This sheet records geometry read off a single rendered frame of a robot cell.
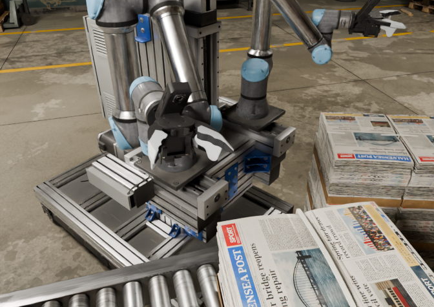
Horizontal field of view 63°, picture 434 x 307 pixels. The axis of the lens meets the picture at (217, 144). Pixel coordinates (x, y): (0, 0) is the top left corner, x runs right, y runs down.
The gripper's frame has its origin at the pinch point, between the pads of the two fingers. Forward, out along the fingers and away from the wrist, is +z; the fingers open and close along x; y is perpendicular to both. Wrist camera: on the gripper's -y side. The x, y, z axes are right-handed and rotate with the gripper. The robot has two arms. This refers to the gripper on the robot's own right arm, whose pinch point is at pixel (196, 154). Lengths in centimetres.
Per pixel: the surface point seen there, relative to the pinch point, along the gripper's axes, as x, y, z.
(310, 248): -21.7, 18.0, 11.9
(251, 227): -13.3, 18.5, 2.6
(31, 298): 31, 48, -19
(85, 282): 19, 47, -18
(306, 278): -16.6, 18.6, 17.2
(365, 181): -84, 40, -25
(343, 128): -89, 29, -47
